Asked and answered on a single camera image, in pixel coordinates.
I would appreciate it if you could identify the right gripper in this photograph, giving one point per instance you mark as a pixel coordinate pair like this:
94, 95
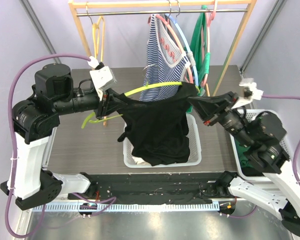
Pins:
217, 110

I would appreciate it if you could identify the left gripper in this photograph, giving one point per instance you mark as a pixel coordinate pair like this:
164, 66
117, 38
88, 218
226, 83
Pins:
111, 102

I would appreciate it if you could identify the lime green hanger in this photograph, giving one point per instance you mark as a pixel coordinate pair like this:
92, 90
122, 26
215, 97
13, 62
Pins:
131, 92

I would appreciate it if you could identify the black tank top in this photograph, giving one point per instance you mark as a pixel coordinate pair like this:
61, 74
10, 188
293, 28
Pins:
158, 130

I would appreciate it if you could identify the blue striped tank top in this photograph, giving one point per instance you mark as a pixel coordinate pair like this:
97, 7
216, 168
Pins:
160, 67

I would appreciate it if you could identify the white tank top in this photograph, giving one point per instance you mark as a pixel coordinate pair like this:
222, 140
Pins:
139, 161

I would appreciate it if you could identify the yellow plastic hanger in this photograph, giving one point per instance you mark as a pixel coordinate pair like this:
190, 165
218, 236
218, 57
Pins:
98, 35

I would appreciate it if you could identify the pink hanger with striped top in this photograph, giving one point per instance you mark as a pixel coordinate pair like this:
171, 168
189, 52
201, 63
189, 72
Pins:
176, 42

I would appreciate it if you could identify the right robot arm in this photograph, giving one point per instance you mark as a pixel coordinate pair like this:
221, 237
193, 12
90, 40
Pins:
262, 137

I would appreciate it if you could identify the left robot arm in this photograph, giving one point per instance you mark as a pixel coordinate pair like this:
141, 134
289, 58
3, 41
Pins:
33, 122

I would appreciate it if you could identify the light blue hanger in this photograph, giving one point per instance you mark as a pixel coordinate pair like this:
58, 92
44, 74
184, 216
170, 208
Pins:
188, 51

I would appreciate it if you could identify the green tank top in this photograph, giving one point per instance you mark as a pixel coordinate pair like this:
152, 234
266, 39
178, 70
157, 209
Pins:
195, 46

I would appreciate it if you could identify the pink hanger with green top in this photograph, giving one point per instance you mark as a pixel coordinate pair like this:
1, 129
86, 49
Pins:
206, 44

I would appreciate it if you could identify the white basket right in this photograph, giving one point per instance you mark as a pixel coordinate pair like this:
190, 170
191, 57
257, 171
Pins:
248, 173

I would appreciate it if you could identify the white basket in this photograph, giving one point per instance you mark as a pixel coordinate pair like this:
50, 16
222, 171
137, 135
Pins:
194, 158
248, 173

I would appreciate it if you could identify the white basket centre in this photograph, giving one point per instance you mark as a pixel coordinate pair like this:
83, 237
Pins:
194, 158

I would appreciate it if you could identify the wooden clothes rack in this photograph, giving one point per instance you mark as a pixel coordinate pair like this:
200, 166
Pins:
78, 9

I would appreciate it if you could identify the green cloth in basket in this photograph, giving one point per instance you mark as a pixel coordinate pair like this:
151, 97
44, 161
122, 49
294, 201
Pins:
243, 160

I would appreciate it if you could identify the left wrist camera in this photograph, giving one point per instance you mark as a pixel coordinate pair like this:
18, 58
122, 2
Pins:
102, 80

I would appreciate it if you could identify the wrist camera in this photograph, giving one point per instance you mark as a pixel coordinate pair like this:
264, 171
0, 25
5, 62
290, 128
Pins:
102, 80
250, 93

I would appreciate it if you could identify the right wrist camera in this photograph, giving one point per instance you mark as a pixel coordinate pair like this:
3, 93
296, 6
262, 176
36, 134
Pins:
250, 93

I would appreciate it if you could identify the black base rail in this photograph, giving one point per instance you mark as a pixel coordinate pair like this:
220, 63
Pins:
152, 188

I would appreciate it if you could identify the white slotted cable duct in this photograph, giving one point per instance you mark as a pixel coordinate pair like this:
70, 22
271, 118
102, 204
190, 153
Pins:
86, 207

